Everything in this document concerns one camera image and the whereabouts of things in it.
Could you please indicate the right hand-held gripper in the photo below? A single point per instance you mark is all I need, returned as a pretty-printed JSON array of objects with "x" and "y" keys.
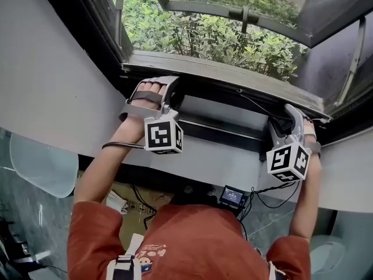
[{"x": 287, "y": 162}]

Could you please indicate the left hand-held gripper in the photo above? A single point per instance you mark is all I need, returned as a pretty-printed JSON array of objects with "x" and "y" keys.
[{"x": 161, "y": 136}]

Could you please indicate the person's left forearm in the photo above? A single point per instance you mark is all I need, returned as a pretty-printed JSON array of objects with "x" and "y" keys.
[{"x": 99, "y": 168}]

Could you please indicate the person's right forearm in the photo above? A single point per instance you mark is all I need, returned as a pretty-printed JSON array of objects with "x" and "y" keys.
[{"x": 306, "y": 203}]

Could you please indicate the grey metal window stay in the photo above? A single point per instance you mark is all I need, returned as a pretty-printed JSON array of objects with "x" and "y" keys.
[
  {"x": 120, "y": 7},
  {"x": 354, "y": 60}
]

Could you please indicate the person's left hand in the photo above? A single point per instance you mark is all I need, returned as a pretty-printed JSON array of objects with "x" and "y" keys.
[{"x": 151, "y": 90}]

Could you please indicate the person's right hand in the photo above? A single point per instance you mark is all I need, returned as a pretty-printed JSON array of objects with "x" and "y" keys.
[{"x": 311, "y": 139}]

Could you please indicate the small fixed glass pane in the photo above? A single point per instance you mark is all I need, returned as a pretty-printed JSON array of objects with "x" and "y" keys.
[{"x": 221, "y": 109}]

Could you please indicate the green shrub hedge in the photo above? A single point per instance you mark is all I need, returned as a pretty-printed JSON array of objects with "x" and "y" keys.
[{"x": 189, "y": 36}]

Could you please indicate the small black display device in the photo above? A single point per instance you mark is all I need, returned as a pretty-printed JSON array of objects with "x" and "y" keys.
[{"x": 231, "y": 196}]

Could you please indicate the translucent white plastic chair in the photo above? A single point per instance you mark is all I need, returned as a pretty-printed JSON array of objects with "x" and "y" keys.
[
  {"x": 40, "y": 168},
  {"x": 326, "y": 252}
]

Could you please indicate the brown cardboard box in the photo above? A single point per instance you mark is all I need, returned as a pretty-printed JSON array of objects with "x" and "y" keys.
[{"x": 131, "y": 229}]

